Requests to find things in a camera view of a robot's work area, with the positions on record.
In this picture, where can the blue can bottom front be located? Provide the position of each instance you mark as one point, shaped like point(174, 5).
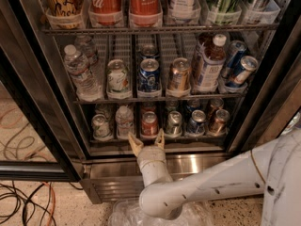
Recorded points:
point(196, 122)

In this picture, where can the white green can middle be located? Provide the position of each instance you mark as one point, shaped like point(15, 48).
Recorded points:
point(117, 76)

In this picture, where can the right glass fridge door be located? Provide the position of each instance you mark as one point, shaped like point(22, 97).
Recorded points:
point(281, 109)

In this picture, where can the copper can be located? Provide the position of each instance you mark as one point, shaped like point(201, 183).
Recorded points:
point(213, 105)
point(218, 122)

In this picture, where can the front water bottle middle shelf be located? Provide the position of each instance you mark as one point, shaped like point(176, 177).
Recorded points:
point(78, 67)

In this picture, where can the copper can middle shelf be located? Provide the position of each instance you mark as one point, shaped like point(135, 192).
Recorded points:
point(179, 72)

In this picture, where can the white labelled bottle top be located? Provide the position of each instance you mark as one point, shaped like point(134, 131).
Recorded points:
point(182, 9)

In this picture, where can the blue can rear middle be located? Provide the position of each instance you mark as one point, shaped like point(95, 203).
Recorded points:
point(148, 51)

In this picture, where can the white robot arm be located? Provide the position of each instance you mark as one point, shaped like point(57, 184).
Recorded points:
point(273, 170)

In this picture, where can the middle wire shelf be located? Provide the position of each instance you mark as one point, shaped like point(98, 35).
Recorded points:
point(161, 99)

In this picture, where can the red coke can behind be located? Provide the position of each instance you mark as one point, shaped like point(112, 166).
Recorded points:
point(148, 106)

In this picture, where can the red coke can front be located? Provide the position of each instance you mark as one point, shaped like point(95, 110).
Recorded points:
point(149, 124)

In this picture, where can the red coke can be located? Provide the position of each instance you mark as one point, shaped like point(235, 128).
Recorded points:
point(149, 124)
point(148, 106)

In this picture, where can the water bottle bottom shelf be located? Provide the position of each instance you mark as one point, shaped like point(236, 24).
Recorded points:
point(125, 121)

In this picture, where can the coca-cola can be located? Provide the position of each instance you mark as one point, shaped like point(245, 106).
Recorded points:
point(106, 12)
point(144, 11)

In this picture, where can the blue can bottom rear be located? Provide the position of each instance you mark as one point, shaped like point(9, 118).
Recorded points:
point(192, 105)

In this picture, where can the fridge stainless steel frame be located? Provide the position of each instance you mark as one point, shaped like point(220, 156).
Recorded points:
point(108, 171)

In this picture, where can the green can bottom rear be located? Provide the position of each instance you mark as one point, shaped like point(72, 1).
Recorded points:
point(172, 105)

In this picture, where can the water bottle shelf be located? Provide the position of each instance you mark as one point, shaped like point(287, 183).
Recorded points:
point(125, 121)
point(86, 45)
point(78, 67)

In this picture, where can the copper can bottom rear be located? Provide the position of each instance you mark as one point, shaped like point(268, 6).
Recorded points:
point(213, 105)

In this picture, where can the red bull can rear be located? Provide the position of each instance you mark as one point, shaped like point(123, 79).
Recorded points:
point(236, 50)

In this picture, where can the green striped can top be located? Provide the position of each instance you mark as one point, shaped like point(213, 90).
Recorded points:
point(223, 12)

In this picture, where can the right coca-cola can top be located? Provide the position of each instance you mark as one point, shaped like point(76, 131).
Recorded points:
point(144, 11)

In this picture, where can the blue pepsi can front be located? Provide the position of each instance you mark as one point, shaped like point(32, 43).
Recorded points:
point(148, 75)

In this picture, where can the red bull can front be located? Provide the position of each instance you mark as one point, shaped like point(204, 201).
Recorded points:
point(246, 66)

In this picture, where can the wire shelf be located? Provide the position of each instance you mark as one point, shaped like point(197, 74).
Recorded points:
point(160, 30)
point(161, 99)

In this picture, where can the clear plastic bag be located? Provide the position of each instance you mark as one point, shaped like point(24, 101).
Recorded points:
point(128, 213)

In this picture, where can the glass fridge door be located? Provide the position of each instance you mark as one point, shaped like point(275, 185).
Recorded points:
point(28, 149)
point(281, 109)

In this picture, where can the left glass fridge door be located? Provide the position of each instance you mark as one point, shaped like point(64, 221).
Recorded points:
point(28, 149)

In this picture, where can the tea bottle white cap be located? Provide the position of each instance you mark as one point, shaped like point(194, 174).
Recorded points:
point(207, 62)

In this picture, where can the top wire shelf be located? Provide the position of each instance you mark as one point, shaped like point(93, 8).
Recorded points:
point(160, 30)

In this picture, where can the rear water bottle middle shelf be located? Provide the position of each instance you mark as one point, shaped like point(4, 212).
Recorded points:
point(86, 45)

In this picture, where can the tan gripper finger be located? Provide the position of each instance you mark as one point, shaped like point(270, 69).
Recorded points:
point(136, 144)
point(160, 140)

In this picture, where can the red bull can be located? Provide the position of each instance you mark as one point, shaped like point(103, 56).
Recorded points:
point(246, 66)
point(236, 50)

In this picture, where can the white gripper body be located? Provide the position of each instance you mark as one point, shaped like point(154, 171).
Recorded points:
point(151, 155)

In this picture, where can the silver can bottom left rear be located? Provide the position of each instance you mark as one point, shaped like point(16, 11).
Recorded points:
point(104, 109)

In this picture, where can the yellow can top shelf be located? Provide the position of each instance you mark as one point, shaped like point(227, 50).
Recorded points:
point(64, 0)

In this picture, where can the left coca-cola can top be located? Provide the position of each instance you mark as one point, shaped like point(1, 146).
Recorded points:
point(106, 12)

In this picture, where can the green silver can bottom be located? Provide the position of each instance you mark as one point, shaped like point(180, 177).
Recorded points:
point(174, 123)

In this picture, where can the copper can bottom front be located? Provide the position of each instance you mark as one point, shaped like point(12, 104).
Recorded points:
point(218, 122)

